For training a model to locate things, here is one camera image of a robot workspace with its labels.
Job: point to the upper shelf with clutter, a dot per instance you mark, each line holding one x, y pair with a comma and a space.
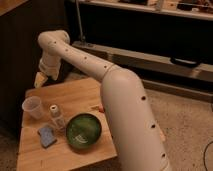
158, 7

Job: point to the translucent plastic cup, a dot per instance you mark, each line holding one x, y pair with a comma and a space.
33, 106

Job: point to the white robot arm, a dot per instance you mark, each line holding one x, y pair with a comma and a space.
113, 93

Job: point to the wooden table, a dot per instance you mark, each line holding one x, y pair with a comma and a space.
73, 98

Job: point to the grey metal shelf beam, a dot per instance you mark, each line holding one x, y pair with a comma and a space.
151, 62

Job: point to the clear bottle white cap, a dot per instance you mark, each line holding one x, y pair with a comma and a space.
57, 118

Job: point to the green ceramic bowl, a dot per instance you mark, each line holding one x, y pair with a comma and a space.
83, 130

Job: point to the orange carrot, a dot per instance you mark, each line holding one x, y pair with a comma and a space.
99, 108

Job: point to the blue sponge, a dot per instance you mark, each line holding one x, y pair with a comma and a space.
47, 137

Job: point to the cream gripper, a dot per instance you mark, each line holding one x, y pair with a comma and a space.
43, 74

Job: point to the metal vertical pole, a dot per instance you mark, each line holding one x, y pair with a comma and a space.
81, 34

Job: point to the black handle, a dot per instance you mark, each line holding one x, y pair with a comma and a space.
185, 63

